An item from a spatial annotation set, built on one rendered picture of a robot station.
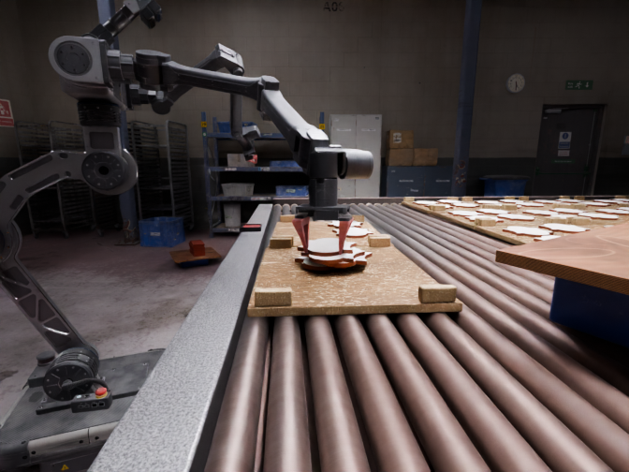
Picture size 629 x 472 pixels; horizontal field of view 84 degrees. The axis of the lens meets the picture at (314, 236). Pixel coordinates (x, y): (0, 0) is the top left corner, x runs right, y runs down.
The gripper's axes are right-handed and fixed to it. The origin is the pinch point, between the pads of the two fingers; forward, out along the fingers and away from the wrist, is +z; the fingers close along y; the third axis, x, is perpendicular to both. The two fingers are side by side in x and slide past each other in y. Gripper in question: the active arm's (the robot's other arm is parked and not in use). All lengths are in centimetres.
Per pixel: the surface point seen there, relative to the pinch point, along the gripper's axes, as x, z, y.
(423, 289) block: 13.0, 2.9, -19.3
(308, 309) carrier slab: 18.5, 5.7, -1.5
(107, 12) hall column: -352, -220, 360
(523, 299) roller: 0.9, 7.4, -37.9
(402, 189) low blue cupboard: -520, 12, -19
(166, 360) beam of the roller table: 34.3, 7.5, 13.0
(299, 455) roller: 44.9, 7.8, -7.5
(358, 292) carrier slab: 10.5, 5.1, -8.6
